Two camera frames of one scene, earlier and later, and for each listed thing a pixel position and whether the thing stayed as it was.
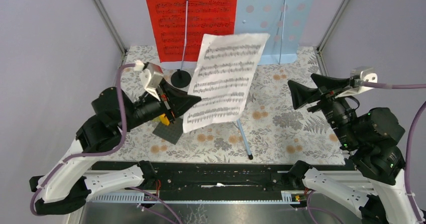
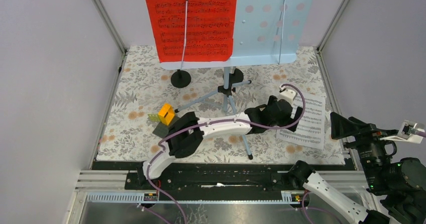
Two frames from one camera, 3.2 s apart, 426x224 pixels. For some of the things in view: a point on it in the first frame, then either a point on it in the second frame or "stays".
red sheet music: x=180 y=14 stays
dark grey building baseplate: x=171 y=133 stays
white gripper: x=151 y=76 -> x=286 y=94
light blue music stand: x=280 y=9 stays
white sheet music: x=226 y=70 -> x=310 y=131
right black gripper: x=300 y=94 -> x=340 y=125
